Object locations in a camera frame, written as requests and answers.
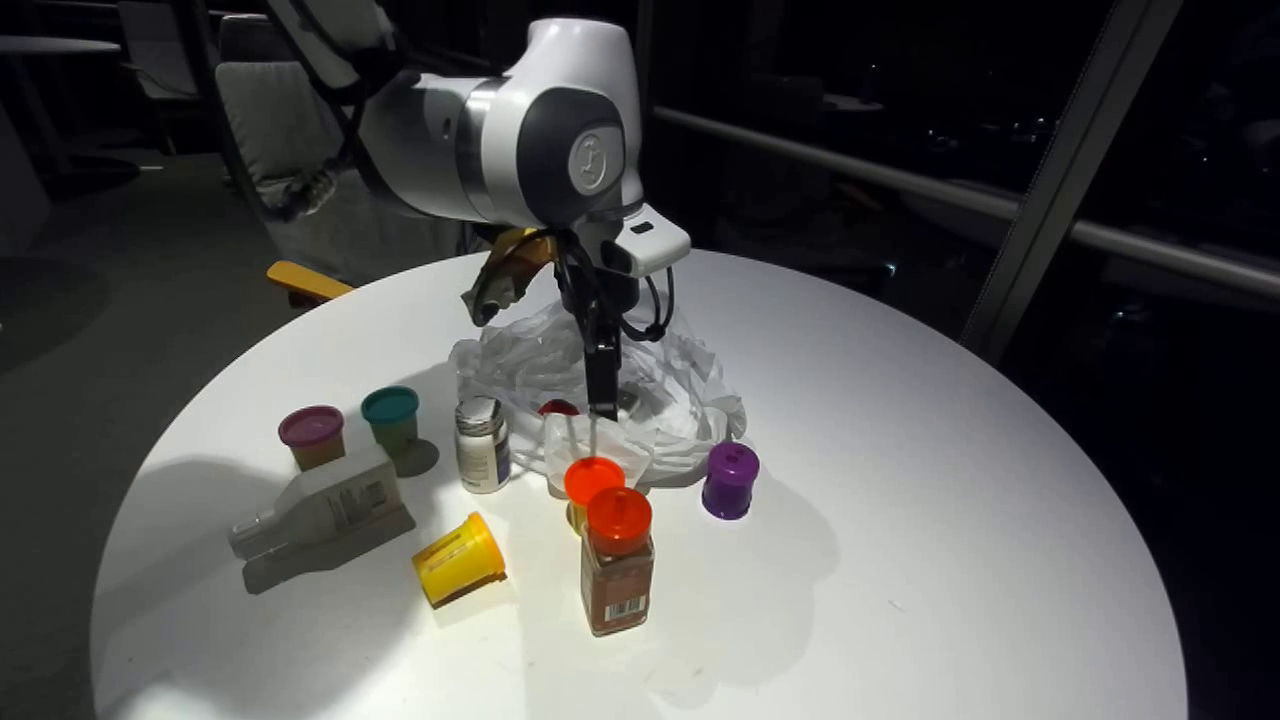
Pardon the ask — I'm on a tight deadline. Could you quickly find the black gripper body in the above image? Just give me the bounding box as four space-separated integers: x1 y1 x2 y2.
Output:
553 253 647 352

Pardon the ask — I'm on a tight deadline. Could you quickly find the magenta lid dough tub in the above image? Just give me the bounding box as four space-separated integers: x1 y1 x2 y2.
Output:
274 406 352 478

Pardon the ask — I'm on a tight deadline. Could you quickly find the purple lid dough tub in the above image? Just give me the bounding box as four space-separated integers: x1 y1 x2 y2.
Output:
697 437 763 523

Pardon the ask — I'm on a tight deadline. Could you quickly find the orange lid yellow tub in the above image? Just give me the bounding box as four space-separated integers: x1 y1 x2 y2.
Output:
559 452 632 536

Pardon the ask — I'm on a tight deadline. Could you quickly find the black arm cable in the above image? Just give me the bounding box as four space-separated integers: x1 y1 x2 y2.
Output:
612 265 680 345

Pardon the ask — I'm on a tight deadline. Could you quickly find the white plastic bag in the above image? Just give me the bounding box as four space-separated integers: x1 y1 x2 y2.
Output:
445 291 751 495

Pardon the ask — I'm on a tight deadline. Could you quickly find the teal lid dough tub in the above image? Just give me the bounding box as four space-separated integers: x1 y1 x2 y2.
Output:
355 384 429 464

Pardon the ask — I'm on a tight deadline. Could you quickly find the red lid spice jar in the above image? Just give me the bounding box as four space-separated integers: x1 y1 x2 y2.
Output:
577 483 658 639

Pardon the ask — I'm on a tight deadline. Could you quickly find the yellow dough tub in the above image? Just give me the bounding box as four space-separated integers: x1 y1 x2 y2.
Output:
408 509 511 612

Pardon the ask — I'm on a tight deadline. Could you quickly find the slanted metal frame post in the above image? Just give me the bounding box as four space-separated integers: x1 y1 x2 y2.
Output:
954 0 1189 360

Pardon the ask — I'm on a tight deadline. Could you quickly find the long horizontal metal railing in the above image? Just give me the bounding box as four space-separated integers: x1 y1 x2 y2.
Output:
643 101 1280 303

